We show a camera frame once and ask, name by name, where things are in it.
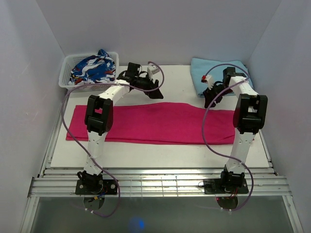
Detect blue white patterned garment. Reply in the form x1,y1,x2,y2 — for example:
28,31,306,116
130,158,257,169
68,49,116,85

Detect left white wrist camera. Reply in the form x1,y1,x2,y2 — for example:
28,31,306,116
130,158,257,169
147,65,160,81

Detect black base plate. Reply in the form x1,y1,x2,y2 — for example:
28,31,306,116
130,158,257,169
203,178,249,194
74,180,118,195

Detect folded light blue trousers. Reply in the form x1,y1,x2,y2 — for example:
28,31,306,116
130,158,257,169
190,57,254,99

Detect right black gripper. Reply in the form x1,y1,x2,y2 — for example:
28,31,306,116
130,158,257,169
203,83,233,109

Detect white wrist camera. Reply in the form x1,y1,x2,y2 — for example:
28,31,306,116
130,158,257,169
147,65,160,81
201,75,215,89

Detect aluminium rail frame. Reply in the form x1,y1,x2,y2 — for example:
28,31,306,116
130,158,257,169
20,118,303,233

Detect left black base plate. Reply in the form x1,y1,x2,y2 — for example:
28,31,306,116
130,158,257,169
74,180,118,195

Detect magenta trousers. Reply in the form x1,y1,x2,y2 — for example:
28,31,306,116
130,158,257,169
66,101,255,146

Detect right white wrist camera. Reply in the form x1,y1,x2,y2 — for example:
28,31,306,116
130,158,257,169
201,75,215,89

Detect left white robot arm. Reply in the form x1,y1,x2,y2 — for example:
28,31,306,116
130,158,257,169
77,62,164,195

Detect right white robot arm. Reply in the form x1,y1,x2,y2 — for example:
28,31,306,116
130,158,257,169
201,64,268,195

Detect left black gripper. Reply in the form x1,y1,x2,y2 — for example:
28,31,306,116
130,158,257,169
134,72,163,99

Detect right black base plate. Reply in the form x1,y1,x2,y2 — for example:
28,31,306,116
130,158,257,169
203,178,249,194

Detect white plastic basket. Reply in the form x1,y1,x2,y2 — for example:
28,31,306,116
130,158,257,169
58,51,120,91

